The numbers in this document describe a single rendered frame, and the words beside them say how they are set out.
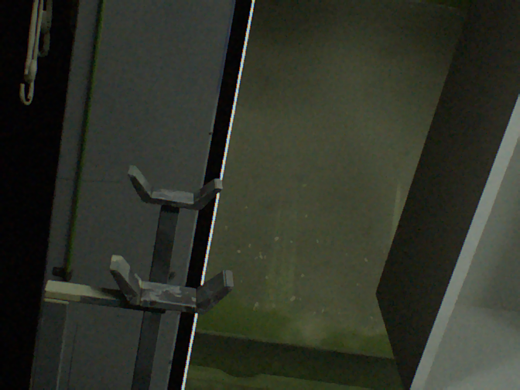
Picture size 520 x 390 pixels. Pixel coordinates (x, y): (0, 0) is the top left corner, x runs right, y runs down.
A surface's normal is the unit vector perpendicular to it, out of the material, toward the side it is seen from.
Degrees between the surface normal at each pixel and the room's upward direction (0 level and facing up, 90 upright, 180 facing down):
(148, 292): 0
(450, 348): 12
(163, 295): 0
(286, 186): 57
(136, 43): 90
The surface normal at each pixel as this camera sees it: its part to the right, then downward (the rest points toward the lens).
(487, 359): 0.21, -0.85
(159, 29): 0.07, 0.32
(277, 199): 0.16, -0.25
